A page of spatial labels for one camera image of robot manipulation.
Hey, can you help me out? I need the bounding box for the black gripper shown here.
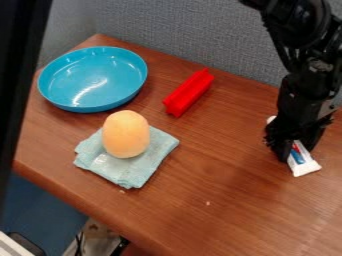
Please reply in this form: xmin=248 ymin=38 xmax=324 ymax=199
xmin=266 ymin=72 xmax=342 ymax=162

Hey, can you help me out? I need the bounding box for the white toothpaste tube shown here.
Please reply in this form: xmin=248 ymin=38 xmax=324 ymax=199
xmin=266 ymin=115 xmax=324 ymax=178

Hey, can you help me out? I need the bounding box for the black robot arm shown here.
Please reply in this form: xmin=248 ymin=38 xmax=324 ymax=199
xmin=238 ymin=0 xmax=342 ymax=162

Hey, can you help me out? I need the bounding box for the blue plate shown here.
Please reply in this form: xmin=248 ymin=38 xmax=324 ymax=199
xmin=38 ymin=46 xmax=149 ymax=113

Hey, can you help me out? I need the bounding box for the red plastic block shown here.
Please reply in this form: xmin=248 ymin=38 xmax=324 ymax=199
xmin=162 ymin=68 xmax=214 ymax=117

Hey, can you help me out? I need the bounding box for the orange egg-shaped sponge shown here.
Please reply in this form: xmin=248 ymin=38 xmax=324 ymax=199
xmin=102 ymin=110 xmax=150 ymax=158

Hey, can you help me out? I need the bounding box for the light blue folded cloth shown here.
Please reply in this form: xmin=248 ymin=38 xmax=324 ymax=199
xmin=74 ymin=127 xmax=179 ymax=189

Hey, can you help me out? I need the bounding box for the beige object under table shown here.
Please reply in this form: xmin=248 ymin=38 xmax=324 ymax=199
xmin=63 ymin=219 xmax=121 ymax=256

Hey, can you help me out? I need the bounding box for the white object bottom left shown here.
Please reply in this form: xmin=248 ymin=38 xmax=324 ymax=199
xmin=0 ymin=232 xmax=30 ymax=256

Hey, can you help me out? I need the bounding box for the dark vertical post foreground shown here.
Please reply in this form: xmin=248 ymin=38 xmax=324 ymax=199
xmin=0 ymin=0 xmax=54 ymax=221

